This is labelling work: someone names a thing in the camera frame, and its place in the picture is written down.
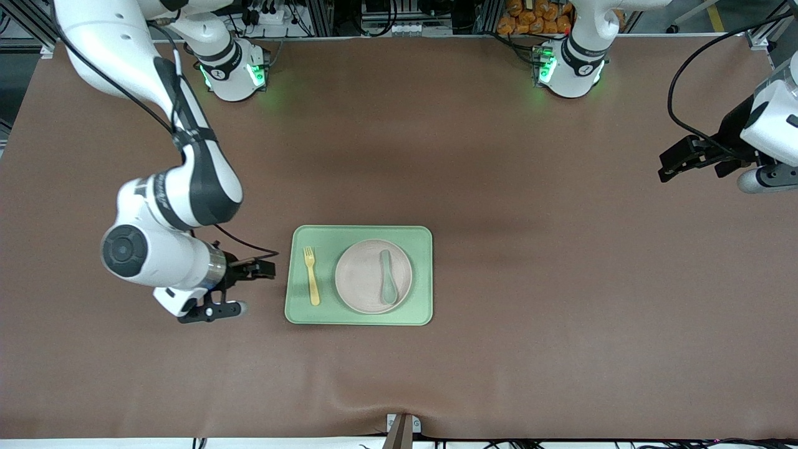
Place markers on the brown table cover mat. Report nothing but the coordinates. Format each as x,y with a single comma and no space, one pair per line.
561,349

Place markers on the round beige plate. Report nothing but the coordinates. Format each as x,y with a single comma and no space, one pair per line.
358,277

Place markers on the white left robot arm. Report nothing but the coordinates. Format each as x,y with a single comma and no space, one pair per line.
580,62

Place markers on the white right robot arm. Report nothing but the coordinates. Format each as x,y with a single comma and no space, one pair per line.
187,187

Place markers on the metal table clamp bracket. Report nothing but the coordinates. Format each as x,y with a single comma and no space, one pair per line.
402,430

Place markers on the green plastic spoon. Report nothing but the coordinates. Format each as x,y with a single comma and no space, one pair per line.
389,290

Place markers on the light green rectangular tray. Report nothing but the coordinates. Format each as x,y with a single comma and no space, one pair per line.
424,280

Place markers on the white connector block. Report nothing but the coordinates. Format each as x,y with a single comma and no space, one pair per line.
396,28

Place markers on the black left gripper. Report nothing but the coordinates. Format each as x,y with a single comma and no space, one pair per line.
728,136

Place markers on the yellow plastic fork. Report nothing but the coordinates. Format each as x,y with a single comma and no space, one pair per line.
312,280

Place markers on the orange packaged items pile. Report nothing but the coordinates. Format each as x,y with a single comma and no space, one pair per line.
530,19

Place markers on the white power strip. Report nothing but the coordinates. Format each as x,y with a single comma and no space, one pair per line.
274,17

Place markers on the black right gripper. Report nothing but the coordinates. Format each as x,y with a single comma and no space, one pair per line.
235,269

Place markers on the aluminium frame post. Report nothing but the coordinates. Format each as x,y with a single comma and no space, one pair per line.
31,28
770,25

